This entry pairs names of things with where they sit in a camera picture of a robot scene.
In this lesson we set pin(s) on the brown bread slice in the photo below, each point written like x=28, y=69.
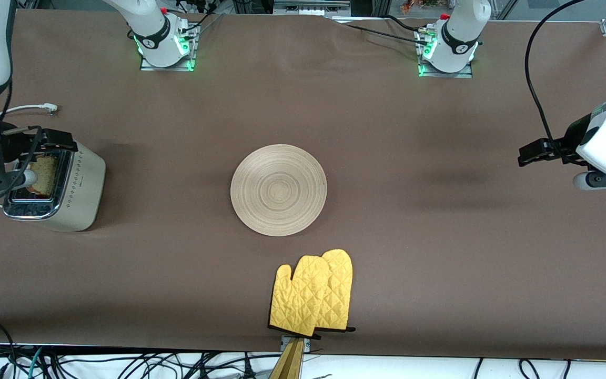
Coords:
x=45, y=176

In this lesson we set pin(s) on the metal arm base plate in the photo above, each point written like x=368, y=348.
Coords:
x=193, y=52
x=466, y=71

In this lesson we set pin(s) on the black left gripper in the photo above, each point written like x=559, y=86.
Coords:
x=573, y=136

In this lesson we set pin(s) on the grey power strip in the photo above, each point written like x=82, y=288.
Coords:
x=311, y=7

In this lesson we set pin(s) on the round wooden plate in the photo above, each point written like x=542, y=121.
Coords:
x=279, y=190

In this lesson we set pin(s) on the wooden beam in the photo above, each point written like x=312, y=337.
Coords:
x=288, y=366

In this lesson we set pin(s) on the orange decoration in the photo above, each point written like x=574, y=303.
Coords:
x=424, y=5

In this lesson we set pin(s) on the cream chrome two-slot toaster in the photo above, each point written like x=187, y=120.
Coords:
x=79, y=184

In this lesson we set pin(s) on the small metal bracket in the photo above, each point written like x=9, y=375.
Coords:
x=308, y=345

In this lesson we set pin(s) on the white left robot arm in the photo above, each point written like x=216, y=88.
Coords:
x=455, y=47

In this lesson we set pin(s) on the yellow quilted oven mitt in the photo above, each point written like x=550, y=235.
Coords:
x=341, y=284
x=298, y=295

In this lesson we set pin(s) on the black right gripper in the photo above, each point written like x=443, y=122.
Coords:
x=12, y=143

